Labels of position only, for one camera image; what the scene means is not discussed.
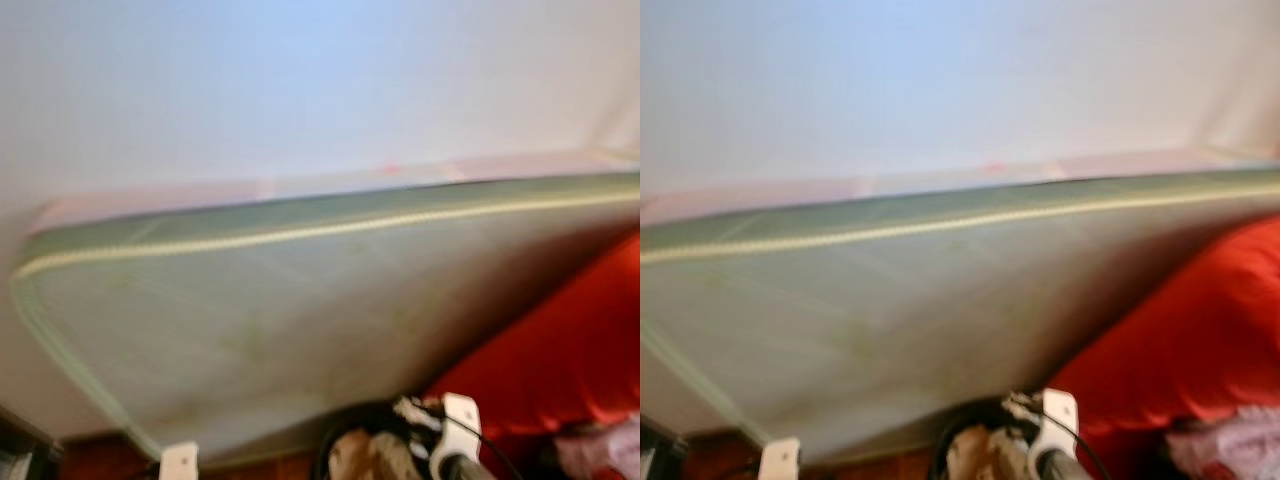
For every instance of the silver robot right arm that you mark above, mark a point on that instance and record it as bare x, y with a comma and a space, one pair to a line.
465, 470
1060, 468

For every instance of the large red cushion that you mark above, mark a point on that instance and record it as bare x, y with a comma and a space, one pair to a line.
560, 350
1180, 340

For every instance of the dark furniture piece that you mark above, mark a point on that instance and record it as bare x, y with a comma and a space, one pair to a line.
20, 450
655, 450

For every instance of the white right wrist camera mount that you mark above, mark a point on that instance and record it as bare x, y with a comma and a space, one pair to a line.
1058, 420
458, 425

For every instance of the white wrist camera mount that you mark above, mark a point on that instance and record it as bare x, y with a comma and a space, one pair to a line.
458, 425
1058, 420
780, 460
180, 462

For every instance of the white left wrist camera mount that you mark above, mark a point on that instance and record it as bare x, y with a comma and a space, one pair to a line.
180, 462
780, 460

